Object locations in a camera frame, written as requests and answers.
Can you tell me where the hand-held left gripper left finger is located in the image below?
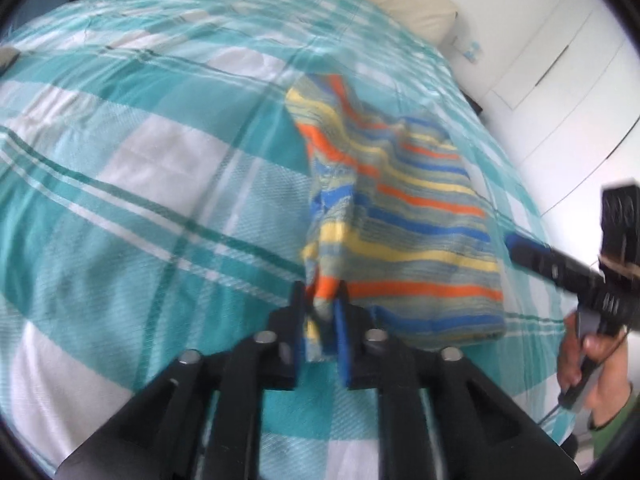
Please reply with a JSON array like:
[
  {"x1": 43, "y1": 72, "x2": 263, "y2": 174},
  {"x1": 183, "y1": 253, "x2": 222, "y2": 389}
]
[{"x1": 56, "y1": 281, "x2": 307, "y2": 480}]

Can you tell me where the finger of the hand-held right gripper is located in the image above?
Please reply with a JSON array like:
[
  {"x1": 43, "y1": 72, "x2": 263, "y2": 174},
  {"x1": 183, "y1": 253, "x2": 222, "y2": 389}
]
[{"x1": 504, "y1": 234, "x2": 552, "y2": 282}]

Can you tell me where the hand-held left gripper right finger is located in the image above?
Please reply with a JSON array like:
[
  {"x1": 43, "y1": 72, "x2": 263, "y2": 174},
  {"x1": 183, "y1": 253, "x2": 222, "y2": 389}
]
[{"x1": 333, "y1": 282, "x2": 582, "y2": 480}]

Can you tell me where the striped knit sweater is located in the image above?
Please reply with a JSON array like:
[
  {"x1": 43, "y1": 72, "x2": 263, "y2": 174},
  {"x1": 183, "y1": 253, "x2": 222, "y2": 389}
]
[{"x1": 285, "y1": 74, "x2": 506, "y2": 364}]

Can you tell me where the person's right forearm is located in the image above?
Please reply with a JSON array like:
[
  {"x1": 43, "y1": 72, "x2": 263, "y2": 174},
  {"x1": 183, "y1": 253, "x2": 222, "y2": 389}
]
[{"x1": 589, "y1": 379, "x2": 640, "y2": 462}]

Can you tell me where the person's right hand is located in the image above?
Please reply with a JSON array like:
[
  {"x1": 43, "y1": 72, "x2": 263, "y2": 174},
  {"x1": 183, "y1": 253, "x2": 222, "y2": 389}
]
[{"x1": 556, "y1": 311, "x2": 632, "y2": 414}]

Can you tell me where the white wardrobe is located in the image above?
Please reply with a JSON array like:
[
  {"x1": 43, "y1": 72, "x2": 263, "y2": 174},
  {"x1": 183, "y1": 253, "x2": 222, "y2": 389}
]
[{"x1": 487, "y1": 0, "x2": 640, "y2": 213}]

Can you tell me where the teal plaid blanket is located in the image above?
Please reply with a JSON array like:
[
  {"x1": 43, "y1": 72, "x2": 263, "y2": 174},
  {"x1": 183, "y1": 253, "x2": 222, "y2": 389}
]
[{"x1": 0, "y1": 0, "x2": 577, "y2": 480}]

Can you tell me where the cream pillow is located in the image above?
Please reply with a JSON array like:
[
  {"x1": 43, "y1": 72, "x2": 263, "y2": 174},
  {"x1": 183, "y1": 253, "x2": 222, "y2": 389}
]
[{"x1": 280, "y1": 0, "x2": 460, "y2": 47}]

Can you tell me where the thin black cable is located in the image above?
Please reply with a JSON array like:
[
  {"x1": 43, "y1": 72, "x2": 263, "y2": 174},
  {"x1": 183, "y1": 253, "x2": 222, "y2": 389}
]
[{"x1": 536, "y1": 402, "x2": 564, "y2": 427}]

